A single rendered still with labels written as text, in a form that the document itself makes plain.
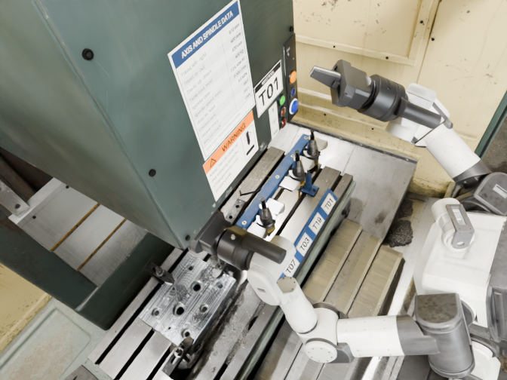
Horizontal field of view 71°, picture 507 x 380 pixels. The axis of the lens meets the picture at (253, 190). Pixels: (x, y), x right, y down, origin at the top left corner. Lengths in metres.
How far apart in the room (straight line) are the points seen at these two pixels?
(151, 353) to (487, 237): 1.12
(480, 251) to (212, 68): 0.77
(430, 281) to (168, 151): 0.72
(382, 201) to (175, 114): 1.40
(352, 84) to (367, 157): 1.11
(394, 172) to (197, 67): 1.43
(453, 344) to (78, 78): 0.85
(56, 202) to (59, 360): 0.91
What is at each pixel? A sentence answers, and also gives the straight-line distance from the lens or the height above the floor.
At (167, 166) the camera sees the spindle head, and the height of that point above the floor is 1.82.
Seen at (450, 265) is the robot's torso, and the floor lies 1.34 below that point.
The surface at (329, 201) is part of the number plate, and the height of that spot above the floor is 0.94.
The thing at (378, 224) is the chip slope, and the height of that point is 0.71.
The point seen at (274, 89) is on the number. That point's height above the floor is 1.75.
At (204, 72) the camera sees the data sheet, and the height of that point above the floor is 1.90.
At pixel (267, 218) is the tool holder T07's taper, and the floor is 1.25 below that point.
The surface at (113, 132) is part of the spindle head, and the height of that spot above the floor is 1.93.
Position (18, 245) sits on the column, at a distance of 1.35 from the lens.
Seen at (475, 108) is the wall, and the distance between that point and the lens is 1.61.
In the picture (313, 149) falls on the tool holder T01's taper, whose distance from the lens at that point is 1.31.
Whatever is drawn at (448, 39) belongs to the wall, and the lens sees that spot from 1.48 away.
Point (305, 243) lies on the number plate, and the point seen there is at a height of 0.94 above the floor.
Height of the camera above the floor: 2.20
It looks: 52 degrees down
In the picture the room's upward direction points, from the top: 12 degrees counter-clockwise
